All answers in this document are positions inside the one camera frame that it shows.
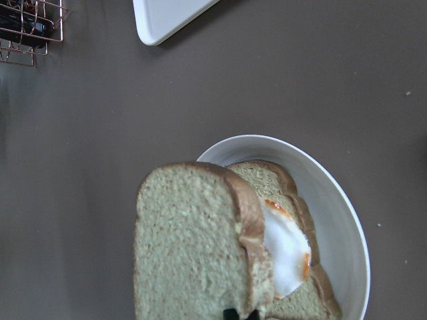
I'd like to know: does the bread slice under egg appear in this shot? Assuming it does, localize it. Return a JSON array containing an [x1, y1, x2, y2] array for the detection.
[[229, 160, 342, 319]]

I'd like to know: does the copper wire bottle rack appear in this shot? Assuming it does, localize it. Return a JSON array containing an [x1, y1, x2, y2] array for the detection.
[[1, 0, 70, 67]]

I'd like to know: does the bread slice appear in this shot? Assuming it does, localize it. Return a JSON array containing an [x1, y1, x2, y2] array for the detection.
[[133, 162, 274, 319], [229, 160, 342, 319]]

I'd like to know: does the cream rabbit tray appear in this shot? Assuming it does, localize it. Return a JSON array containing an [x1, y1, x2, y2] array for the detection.
[[133, 0, 218, 46]]

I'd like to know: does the white round plate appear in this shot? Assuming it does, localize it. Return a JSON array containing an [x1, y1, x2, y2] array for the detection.
[[198, 135, 371, 319]]

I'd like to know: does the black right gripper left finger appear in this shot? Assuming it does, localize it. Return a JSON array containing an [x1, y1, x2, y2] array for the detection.
[[223, 309, 240, 320]]

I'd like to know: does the fried egg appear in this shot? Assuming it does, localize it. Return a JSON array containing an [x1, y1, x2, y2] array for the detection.
[[260, 199, 312, 299]]

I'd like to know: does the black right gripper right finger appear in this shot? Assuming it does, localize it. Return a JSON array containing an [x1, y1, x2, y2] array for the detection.
[[247, 309, 260, 320]]

